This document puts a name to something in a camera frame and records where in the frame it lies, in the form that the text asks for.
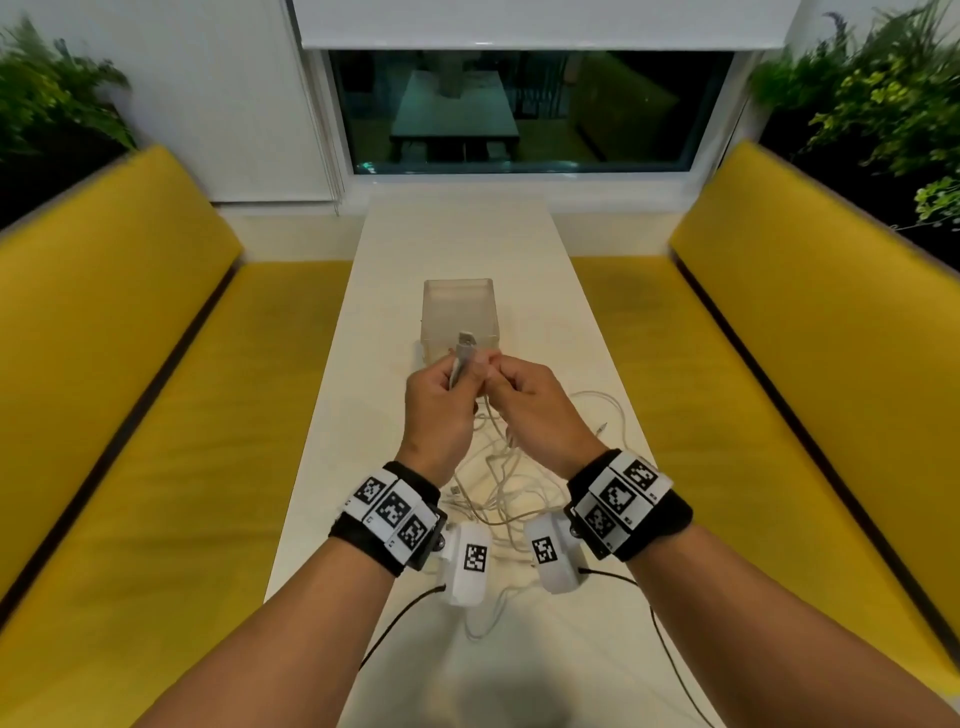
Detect person's left hand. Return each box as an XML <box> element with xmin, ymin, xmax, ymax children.
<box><xmin>395</xmin><ymin>352</ymin><xmax>489</xmax><ymax>489</ymax></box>

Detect person's right hand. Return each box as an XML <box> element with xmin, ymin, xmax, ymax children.
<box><xmin>483</xmin><ymin>356</ymin><xmax>610</xmax><ymax>481</ymax></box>

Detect white charging cables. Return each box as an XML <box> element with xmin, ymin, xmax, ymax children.
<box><xmin>448</xmin><ymin>331</ymin><xmax>526</xmax><ymax>451</ymax></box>

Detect tangle of white cables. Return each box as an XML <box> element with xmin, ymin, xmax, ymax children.
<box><xmin>442</xmin><ymin>389</ymin><xmax>639</xmax><ymax>643</ymax></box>

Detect clear plastic drawer organizer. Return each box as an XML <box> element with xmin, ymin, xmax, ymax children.
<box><xmin>421</xmin><ymin>277</ymin><xmax>502</xmax><ymax>369</ymax></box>

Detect person's left forearm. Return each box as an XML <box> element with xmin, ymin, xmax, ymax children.
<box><xmin>131</xmin><ymin>536</ymin><xmax>399</xmax><ymax>728</ymax></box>

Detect person's right forearm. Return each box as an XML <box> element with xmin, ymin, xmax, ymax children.
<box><xmin>622</xmin><ymin>521</ymin><xmax>960</xmax><ymax>728</ymax></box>

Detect black wristband with marker tags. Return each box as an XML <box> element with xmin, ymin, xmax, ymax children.
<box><xmin>328</xmin><ymin>461</ymin><xmax>449</xmax><ymax>579</ymax></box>
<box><xmin>563</xmin><ymin>448</ymin><xmax>695</xmax><ymax>564</ymax></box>

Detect yellow bench seat cushion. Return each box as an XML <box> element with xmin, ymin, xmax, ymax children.
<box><xmin>0</xmin><ymin>258</ymin><xmax>354</xmax><ymax>728</ymax></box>
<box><xmin>571</xmin><ymin>254</ymin><xmax>960</xmax><ymax>699</ymax></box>

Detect right yellow bench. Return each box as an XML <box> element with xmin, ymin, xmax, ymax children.
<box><xmin>668</xmin><ymin>140</ymin><xmax>960</xmax><ymax>646</ymax></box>

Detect dark glass window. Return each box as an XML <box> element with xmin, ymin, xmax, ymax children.
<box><xmin>326</xmin><ymin>48</ymin><xmax>736</xmax><ymax>175</ymax></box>

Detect yellow bench backrest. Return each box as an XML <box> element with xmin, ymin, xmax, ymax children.
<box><xmin>0</xmin><ymin>143</ymin><xmax>245</xmax><ymax>605</ymax></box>

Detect wide white roller blind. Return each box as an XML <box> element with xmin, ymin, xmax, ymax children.
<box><xmin>290</xmin><ymin>0</ymin><xmax>804</xmax><ymax>52</ymax></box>

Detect green leafy plant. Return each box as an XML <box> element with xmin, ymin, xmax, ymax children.
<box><xmin>0</xmin><ymin>18</ymin><xmax>140</xmax><ymax>163</ymax></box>
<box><xmin>749</xmin><ymin>0</ymin><xmax>960</xmax><ymax>234</ymax></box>

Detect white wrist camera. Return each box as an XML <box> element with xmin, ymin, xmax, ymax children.
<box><xmin>523</xmin><ymin>513</ymin><xmax>585</xmax><ymax>596</ymax></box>
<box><xmin>438</xmin><ymin>521</ymin><xmax>493</xmax><ymax>607</ymax></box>

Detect thin black camera cable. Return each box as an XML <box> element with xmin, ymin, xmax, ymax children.
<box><xmin>358</xmin><ymin>583</ymin><xmax>448</xmax><ymax>673</ymax></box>
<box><xmin>577</xmin><ymin>566</ymin><xmax>718</xmax><ymax>728</ymax></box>

